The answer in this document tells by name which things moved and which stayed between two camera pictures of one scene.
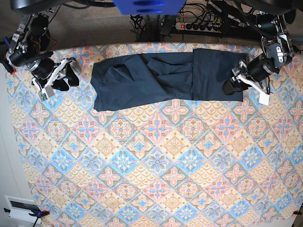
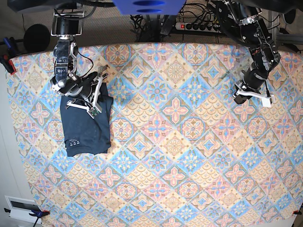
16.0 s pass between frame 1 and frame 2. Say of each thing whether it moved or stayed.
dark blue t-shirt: moved
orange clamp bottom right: stayed
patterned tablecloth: stayed
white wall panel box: stayed
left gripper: moved
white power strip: stayed
